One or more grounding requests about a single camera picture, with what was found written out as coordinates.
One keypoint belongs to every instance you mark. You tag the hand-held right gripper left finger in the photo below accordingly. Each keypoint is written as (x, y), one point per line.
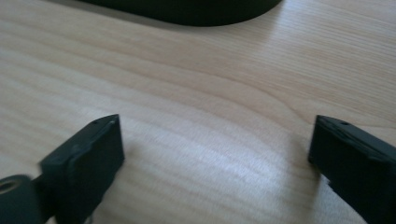
(84, 161)

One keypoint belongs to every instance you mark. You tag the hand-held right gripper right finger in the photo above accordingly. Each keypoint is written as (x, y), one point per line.
(355, 161)

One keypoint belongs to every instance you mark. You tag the black rounded flat object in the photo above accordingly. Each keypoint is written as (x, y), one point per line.
(193, 11)

